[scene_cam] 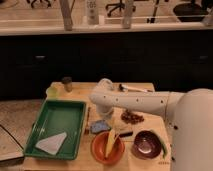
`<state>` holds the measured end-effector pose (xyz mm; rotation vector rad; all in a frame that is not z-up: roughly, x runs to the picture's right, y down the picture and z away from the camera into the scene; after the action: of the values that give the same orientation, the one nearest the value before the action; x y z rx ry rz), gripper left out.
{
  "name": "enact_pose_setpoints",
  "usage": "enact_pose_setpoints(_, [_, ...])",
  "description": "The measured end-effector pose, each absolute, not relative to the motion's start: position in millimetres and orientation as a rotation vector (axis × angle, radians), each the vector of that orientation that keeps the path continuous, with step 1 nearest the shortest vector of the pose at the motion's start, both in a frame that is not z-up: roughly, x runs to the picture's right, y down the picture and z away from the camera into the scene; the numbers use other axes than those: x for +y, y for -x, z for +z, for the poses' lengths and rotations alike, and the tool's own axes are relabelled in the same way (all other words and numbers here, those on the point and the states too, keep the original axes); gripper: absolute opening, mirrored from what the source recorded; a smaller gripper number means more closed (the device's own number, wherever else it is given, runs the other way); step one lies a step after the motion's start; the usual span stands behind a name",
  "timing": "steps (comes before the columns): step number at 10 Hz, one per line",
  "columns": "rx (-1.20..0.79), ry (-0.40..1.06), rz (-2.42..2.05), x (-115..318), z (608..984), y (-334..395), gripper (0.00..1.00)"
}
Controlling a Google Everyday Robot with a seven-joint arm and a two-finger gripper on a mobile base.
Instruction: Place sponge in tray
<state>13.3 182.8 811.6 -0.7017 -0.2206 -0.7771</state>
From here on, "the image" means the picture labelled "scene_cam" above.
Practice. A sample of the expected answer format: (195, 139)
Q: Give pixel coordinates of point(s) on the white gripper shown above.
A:
(105, 112)

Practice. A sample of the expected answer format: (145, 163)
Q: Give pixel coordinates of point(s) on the blue sponge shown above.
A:
(99, 126)

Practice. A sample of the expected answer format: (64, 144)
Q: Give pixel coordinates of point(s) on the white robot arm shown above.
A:
(190, 114)

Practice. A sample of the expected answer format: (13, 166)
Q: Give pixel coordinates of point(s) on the green plastic tray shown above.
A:
(55, 117)

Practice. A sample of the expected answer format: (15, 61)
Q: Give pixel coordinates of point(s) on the white cloth in tray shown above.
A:
(52, 144)

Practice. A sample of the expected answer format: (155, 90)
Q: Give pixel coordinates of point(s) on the thin brown stick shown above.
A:
(86, 131)

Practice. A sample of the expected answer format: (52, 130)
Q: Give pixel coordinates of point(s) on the yellow banana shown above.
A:
(112, 137)

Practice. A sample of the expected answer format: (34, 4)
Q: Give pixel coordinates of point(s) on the pile of brown nuts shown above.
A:
(131, 118)

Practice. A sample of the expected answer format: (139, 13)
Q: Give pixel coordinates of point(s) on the orange bowl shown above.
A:
(98, 147)

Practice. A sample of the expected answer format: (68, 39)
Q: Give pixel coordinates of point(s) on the black marker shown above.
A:
(126, 134)

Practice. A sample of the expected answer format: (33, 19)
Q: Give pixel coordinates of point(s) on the dark purple bowl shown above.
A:
(146, 145)

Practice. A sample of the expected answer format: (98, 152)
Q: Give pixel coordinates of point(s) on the yellow-green cup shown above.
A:
(51, 92)

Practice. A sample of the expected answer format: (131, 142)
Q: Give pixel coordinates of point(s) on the green chili pepper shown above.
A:
(164, 148)

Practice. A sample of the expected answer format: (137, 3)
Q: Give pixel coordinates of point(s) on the dark cabinet counter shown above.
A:
(172, 60)

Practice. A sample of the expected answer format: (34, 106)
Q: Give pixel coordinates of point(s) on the black office chair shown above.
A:
(120, 5)

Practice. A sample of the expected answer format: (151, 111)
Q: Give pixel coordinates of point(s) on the wooden-handled brush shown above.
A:
(124, 87)

